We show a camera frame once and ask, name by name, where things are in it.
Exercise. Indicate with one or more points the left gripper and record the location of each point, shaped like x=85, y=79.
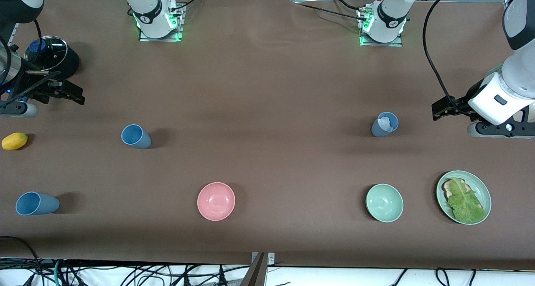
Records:
x=461, y=105

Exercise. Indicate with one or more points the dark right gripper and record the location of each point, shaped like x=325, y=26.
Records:
x=30, y=86

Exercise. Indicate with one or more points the blue cup holding paper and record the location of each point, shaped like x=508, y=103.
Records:
x=376, y=129

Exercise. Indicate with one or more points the blue plastic cup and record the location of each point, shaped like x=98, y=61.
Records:
x=141, y=140
x=42, y=204

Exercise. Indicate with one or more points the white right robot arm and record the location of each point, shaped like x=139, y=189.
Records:
x=152, y=14

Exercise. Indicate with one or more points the black pot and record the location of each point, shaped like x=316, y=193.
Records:
x=73, y=62

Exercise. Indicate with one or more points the glass lid with blue knob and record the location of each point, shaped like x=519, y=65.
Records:
x=52, y=56

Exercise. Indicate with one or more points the yellow lemon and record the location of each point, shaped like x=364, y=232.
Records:
x=14, y=141

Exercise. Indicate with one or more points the crumpled white paper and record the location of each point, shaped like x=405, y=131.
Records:
x=385, y=123

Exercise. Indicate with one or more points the toasted bread slice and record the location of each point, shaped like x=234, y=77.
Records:
x=448, y=190

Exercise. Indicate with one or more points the mint green plate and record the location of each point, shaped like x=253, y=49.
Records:
x=481, y=189

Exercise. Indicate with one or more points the green lettuce leaf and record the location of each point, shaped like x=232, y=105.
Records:
x=466, y=204

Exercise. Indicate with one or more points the mint green bowl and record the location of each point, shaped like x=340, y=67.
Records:
x=384, y=203

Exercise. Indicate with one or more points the brown table cover sheet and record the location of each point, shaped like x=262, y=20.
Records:
x=267, y=89

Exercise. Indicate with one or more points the pink bowl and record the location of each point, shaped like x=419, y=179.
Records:
x=216, y=201

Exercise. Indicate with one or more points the grey metal bar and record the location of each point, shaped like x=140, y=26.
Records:
x=257, y=274

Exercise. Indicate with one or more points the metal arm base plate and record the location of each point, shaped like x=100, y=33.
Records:
x=397, y=44
x=146, y=37

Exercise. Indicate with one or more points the metal clamp bracket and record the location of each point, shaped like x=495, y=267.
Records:
x=271, y=259

